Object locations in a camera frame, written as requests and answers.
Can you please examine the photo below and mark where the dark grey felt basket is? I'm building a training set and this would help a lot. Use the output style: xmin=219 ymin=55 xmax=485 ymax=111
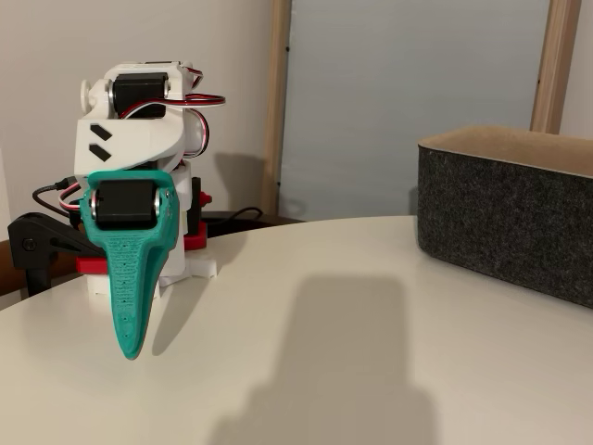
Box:
xmin=416 ymin=122 xmax=593 ymax=310

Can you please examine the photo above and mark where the red white servo wire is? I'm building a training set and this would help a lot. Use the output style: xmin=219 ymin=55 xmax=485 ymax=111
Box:
xmin=183 ymin=92 xmax=228 ymax=110
xmin=58 ymin=184 xmax=84 ymax=215
xmin=184 ymin=110 xmax=213 ymax=159

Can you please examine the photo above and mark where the light wooden post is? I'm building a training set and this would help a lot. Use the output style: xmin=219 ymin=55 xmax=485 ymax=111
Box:
xmin=530 ymin=0 xmax=584 ymax=134
xmin=260 ymin=0 xmax=294 ymax=217

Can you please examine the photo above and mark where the black clamp with red knob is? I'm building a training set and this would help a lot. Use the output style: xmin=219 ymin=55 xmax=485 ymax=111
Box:
xmin=183 ymin=177 xmax=213 ymax=251

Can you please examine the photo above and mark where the black cable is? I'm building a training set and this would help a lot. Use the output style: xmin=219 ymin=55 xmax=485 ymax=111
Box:
xmin=203 ymin=207 xmax=265 ymax=233

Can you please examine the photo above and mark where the grey usb cable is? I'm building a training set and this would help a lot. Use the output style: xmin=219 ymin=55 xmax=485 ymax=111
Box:
xmin=32 ymin=175 xmax=89 ymax=219

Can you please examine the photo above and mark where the large black red clamp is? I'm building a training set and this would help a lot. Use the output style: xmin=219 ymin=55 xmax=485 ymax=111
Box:
xmin=6 ymin=211 xmax=110 ymax=298

